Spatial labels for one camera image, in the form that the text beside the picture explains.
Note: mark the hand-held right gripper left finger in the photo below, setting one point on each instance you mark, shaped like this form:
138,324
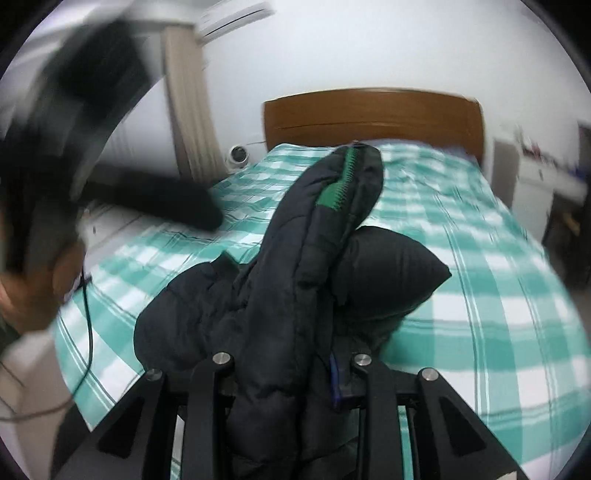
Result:
212,392

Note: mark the black puffer jacket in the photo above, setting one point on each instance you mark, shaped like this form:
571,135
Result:
277,300

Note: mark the white drawer cabinet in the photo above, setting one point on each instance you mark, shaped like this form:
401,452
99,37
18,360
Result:
113,226

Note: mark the grey board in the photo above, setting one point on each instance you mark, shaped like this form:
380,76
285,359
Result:
504,170

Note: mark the white desk with drawer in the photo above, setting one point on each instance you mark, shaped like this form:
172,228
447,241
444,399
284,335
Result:
554,170

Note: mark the beige curtain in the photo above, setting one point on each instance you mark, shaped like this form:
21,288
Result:
191,106

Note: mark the wooden headboard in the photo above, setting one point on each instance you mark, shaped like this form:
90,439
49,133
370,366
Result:
369,113

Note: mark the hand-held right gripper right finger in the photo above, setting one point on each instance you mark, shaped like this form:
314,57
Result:
364,387

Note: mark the person's left hand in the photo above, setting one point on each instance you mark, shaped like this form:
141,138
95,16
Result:
37,295

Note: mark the bed with green checkered sheet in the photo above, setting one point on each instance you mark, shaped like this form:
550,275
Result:
485,286

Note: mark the white air conditioner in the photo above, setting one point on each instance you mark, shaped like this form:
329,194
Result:
234,19

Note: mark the small white fan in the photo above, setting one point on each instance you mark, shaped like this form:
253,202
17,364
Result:
238,156

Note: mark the dark hanging coat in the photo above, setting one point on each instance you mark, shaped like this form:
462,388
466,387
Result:
568,235

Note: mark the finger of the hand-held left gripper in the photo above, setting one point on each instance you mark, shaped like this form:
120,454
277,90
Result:
175,198

